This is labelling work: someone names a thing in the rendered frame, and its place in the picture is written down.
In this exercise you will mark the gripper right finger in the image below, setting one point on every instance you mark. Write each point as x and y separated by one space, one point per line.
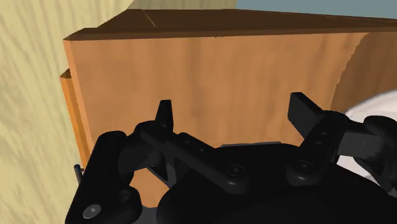
305 114

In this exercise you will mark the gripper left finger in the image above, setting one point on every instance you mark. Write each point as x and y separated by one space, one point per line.
198 150

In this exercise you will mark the brown wooden cabinet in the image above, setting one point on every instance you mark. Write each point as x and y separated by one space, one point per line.
217 77

